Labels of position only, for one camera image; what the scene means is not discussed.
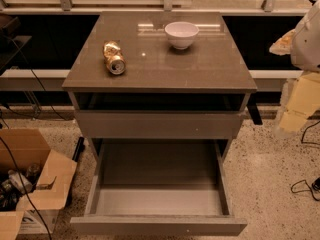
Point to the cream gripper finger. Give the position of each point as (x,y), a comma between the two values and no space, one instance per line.
(282,45)

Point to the orange soda can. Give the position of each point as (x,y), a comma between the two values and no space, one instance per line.
(113,58)

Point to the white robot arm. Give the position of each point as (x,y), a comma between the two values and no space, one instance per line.
(302,43)

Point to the grey drawer cabinet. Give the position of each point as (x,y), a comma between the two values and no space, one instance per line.
(207,77)

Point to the closed upper drawer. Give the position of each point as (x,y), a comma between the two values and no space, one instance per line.
(136,125)

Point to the open middle drawer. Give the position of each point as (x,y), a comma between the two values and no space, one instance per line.
(159,187)

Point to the white ceramic bowl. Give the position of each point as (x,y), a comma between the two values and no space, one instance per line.
(181,35)

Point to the metal window railing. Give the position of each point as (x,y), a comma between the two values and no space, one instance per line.
(160,0)

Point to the black bar on floor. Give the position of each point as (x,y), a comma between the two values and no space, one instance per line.
(78,149)

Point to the open cardboard box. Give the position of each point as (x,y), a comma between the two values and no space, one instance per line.
(35,212)

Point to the clutter inside cardboard box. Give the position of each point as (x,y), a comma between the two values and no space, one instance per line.
(15,185)

